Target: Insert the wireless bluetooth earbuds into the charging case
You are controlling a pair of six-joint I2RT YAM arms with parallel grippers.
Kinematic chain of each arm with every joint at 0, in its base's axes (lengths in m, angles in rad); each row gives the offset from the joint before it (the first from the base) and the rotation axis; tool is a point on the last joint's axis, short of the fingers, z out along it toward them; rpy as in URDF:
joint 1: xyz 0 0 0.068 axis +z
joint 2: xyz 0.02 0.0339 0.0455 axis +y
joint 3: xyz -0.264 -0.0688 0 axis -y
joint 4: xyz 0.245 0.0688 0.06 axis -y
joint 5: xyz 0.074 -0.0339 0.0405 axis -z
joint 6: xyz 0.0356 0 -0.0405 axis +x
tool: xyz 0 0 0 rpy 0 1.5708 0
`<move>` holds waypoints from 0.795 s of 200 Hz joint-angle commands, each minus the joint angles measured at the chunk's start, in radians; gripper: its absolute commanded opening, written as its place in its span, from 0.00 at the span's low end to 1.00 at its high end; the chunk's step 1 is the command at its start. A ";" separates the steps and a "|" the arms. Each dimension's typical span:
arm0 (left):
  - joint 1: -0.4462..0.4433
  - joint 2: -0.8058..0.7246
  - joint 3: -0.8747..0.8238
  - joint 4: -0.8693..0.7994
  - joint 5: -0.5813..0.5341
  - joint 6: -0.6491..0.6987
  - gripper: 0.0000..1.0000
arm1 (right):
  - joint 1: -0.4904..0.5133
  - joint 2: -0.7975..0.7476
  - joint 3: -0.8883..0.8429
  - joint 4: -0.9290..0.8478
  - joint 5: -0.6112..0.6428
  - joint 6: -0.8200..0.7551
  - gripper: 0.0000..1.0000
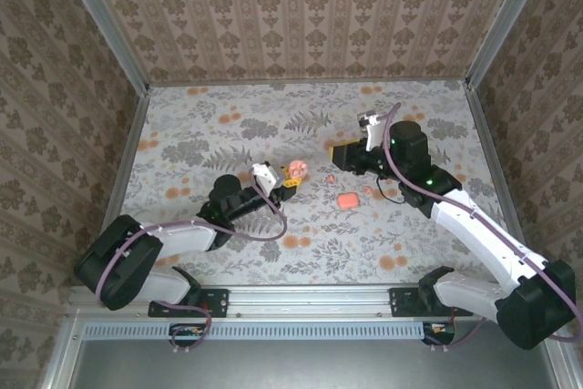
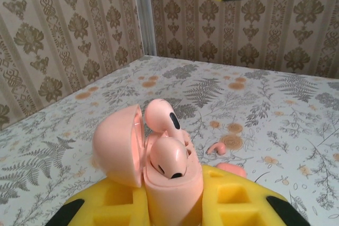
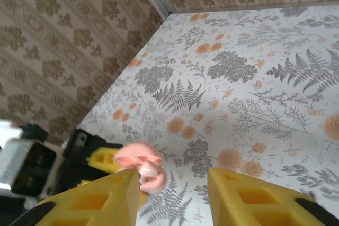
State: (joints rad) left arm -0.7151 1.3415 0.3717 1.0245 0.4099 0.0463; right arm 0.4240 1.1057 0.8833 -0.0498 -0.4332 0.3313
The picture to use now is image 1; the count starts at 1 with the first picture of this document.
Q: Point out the pink earbud charging case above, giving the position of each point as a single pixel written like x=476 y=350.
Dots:
x=298 y=168

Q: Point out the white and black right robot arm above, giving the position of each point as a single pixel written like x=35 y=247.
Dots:
x=478 y=238

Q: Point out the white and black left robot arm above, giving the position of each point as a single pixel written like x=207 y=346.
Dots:
x=182 y=238

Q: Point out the coral rounded rectangular box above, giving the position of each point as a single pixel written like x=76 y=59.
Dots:
x=347 y=201

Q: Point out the black connector board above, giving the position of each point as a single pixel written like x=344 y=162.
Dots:
x=439 y=329
x=187 y=330

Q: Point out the grey metal sheet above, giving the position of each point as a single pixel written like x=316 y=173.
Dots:
x=309 y=366

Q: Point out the aluminium table edge rail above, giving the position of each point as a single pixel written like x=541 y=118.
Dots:
x=129 y=145
x=488 y=143
x=309 y=83

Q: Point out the aluminium base extrusion rail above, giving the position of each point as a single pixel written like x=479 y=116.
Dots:
x=309 y=300

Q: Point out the aluminium frame post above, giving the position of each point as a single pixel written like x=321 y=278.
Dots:
x=110 y=29
x=504 y=20

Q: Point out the aluminium frame bar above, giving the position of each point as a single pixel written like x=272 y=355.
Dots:
x=565 y=366
x=61 y=361

